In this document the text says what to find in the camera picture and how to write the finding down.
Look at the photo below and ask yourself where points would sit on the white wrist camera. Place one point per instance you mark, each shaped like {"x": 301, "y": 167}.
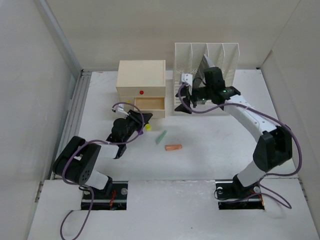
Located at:
{"x": 119, "y": 109}
{"x": 187, "y": 78}

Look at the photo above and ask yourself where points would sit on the aluminium frame rail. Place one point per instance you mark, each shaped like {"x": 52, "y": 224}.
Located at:
{"x": 74, "y": 91}

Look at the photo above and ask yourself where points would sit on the cream drawer cabinet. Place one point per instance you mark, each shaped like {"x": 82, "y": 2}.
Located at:
{"x": 143, "y": 84}

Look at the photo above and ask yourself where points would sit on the grey setup guide booklet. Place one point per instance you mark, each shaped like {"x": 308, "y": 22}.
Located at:
{"x": 205, "y": 63}

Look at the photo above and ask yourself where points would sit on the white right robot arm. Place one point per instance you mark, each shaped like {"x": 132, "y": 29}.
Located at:
{"x": 273, "y": 141}

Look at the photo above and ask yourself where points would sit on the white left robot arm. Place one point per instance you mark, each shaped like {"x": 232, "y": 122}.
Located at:
{"x": 77, "y": 160}

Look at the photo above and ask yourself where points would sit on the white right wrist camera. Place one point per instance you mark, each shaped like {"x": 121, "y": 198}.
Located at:
{"x": 187, "y": 78}

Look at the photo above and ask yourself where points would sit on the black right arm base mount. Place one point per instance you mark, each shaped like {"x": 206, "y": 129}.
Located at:
{"x": 231, "y": 195}

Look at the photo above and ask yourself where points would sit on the green transparent cap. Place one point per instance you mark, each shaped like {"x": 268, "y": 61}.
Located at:
{"x": 160, "y": 137}

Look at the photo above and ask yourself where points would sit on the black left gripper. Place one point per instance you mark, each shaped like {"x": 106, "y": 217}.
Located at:
{"x": 136, "y": 117}

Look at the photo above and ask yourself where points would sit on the orange transparent cap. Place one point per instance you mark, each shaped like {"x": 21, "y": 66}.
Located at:
{"x": 173, "y": 147}

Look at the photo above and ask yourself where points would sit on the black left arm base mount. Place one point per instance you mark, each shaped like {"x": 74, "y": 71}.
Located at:
{"x": 101, "y": 193}

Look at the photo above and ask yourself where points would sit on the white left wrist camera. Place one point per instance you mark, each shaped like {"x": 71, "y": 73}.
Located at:
{"x": 119, "y": 109}

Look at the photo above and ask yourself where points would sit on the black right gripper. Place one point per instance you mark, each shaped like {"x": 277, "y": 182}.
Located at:
{"x": 184, "y": 92}

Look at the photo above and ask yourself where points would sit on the white file organizer rack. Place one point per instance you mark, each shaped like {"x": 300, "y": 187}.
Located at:
{"x": 189, "y": 55}

